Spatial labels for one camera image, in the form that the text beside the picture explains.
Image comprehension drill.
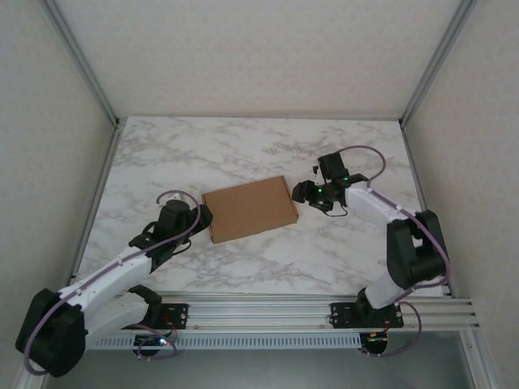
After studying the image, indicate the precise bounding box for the aluminium table side rail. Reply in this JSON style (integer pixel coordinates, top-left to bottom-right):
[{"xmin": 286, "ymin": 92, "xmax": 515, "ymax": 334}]
[
  {"xmin": 400, "ymin": 121, "xmax": 454, "ymax": 299},
  {"xmin": 66, "ymin": 119, "xmax": 122, "ymax": 291}
]

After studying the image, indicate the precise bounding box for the aluminium frame post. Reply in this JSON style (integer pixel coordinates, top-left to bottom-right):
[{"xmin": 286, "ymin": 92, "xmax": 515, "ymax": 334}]
[
  {"xmin": 399, "ymin": 0, "xmax": 479, "ymax": 127},
  {"xmin": 38, "ymin": 0, "xmax": 122, "ymax": 127}
]

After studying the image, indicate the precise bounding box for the aluminium lower frame bar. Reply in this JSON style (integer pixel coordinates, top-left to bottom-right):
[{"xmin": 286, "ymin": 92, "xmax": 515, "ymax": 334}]
[
  {"xmin": 457, "ymin": 330, "xmax": 502, "ymax": 389},
  {"xmin": 11, "ymin": 370, "xmax": 44, "ymax": 389}
]

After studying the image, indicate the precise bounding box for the grey slotted cable duct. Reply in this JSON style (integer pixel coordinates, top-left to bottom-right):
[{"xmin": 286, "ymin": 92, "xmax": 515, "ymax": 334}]
[{"xmin": 87, "ymin": 334, "xmax": 362, "ymax": 349}]

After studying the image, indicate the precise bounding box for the aluminium mounting rail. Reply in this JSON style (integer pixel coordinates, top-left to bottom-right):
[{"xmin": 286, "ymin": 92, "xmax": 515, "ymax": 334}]
[{"xmin": 87, "ymin": 297, "xmax": 482, "ymax": 334}]

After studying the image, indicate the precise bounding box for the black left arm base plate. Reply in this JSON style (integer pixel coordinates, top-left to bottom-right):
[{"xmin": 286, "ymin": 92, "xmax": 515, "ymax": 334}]
[{"xmin": 137, "ymin": 302, "xmax": 190, "ymax": 330}]

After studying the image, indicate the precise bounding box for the brown cardboard paper box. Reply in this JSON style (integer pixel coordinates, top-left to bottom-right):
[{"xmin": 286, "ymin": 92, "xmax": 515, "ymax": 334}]
[{"xmin": 200, "ymin": 175, "xmax": 299, "ymax": 245}]

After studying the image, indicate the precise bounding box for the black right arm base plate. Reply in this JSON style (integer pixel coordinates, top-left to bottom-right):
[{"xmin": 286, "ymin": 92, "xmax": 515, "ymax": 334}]
[{"xmin": 329, "ymin": 301, "xmax": 405, "ymax": 329}]

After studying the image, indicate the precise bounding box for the small lit controller board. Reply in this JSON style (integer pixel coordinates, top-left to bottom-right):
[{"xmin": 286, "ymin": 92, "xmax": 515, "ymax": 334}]
[
  {"xmin": 133, "ymin": 334, "xmax": 170, "ymax": 349},
  {"xmin": 359, "ymin": 331, "xmax": 391, "ymax": 354}
]

